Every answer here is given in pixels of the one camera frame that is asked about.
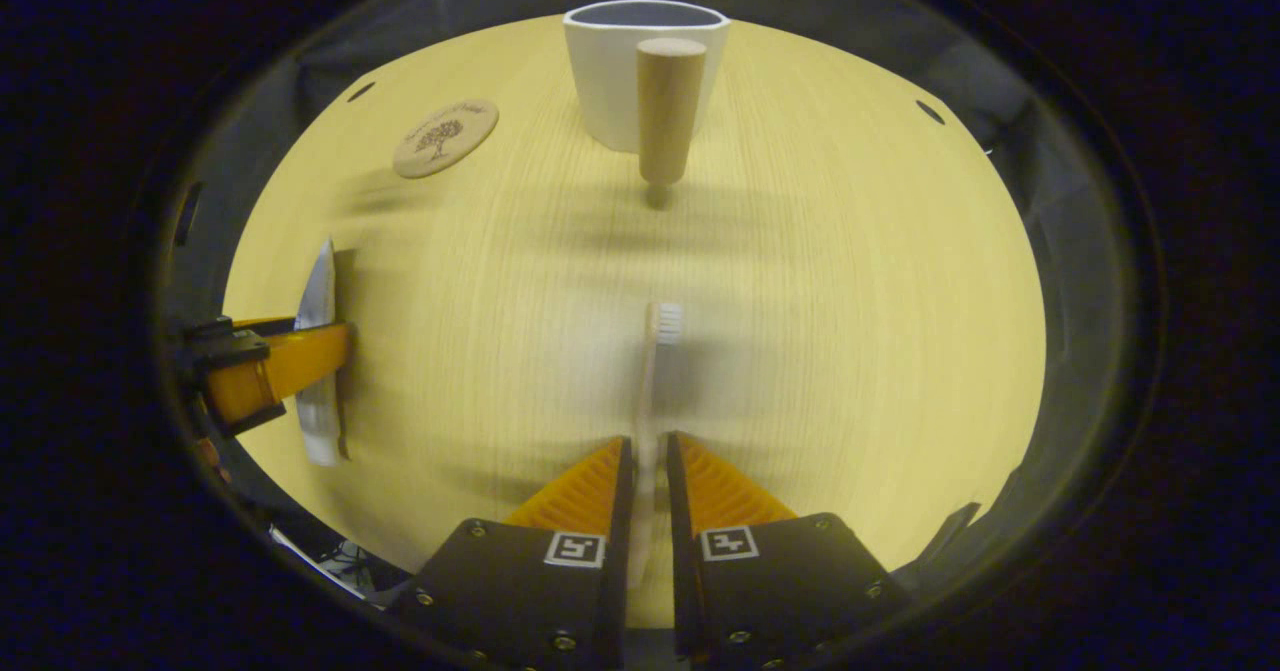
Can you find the white toothpaste tube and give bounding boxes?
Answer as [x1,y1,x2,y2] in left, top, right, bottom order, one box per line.
[295,239,348,467]

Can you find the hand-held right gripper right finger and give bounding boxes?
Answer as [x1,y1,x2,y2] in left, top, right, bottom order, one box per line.
[666,431,911,670]

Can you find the round cork coaster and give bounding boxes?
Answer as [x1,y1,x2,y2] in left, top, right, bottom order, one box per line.
[392,99,500,180]

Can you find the wooden toothbrush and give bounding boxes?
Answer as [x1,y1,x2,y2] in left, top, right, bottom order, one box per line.
[627,301,684,592]

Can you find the white cup with wooden handle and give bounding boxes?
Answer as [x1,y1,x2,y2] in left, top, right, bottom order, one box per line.
[563,0,732,210]

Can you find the light wooden desktop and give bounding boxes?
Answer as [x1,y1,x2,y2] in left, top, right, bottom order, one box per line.
[222,13,1048,632]

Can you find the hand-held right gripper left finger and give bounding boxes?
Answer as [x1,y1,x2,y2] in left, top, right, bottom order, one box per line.
[395,436,634,671]

